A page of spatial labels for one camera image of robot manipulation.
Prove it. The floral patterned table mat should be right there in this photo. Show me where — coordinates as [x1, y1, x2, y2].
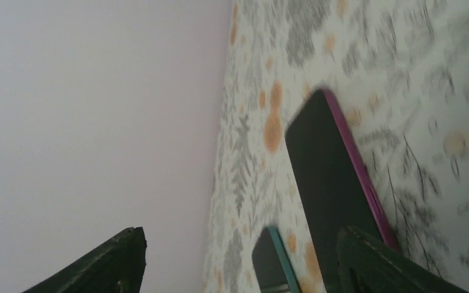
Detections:
[203, 1, 469, 292]

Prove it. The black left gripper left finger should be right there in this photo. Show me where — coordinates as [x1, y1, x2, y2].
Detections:
[26, 227, 147, 292]

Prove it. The black phone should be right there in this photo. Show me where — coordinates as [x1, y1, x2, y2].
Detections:
[252, 226, 301, 293]

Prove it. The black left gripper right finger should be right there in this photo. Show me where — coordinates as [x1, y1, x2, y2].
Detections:
[336, 226, 466, 293]

